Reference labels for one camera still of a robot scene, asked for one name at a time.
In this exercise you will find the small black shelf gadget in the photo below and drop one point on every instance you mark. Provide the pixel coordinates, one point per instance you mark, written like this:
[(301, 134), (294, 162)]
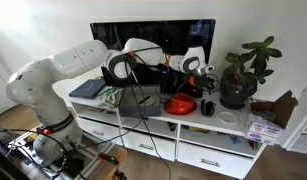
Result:
[(172, 126)]

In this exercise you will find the orange black clamp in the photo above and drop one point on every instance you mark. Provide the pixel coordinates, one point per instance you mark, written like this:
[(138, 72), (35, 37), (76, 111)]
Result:
[(108, 158)]

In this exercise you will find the black glasses case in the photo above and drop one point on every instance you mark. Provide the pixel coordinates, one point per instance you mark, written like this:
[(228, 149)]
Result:
[(207, 107)]

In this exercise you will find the white purple glove box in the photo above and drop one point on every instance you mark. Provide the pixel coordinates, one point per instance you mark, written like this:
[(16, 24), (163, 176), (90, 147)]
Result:
[(259, 139), (266, 129)]

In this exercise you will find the red bowl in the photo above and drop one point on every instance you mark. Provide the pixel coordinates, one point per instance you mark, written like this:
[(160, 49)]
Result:
[(179, 105)]

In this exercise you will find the white louvered door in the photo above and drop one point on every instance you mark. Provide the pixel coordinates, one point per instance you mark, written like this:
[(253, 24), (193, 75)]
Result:
[(301, 133)]

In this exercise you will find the brown cardboard box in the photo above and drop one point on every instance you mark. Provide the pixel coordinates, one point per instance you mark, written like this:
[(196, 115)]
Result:
[(281, 110)]

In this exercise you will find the black flat screen tv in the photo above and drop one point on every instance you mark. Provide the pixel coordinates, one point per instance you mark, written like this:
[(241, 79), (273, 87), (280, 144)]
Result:
[(176, 33)]

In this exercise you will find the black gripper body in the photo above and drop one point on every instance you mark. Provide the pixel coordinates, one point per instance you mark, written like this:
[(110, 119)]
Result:
[(205, 81)]

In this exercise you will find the green plastic item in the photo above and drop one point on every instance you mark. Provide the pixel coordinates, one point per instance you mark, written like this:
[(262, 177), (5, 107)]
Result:
[(109, 93)]

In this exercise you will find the white tv stand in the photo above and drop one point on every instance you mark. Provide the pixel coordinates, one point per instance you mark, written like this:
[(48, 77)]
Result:
[(206, 121)]

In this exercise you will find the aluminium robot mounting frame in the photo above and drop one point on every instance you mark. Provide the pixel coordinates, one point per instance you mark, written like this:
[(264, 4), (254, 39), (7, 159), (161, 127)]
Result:
[(93, 156)]

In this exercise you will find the grey-blue open box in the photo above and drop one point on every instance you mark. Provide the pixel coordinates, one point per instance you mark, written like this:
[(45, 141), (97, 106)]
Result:
[(136, 110)]

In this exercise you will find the small black white gadget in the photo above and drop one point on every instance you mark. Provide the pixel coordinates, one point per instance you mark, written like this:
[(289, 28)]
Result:
[(145, 99)]

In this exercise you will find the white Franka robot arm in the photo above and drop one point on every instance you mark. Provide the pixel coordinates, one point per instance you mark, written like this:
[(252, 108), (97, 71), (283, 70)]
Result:
[(59, 70)]

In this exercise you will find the green leafy plant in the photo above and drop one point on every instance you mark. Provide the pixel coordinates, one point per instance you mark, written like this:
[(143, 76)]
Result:
[(259, 60)]

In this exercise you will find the dark round plant pot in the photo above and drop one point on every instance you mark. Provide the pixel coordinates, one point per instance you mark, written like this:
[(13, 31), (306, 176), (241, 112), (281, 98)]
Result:
[(236, 91)]

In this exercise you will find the small blue toy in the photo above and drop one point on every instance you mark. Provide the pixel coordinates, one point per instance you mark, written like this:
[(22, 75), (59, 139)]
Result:
[(234, 139)]

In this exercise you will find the navy flat gift box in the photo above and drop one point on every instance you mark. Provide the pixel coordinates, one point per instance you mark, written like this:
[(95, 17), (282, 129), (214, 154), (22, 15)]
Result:
[(88, 89)]

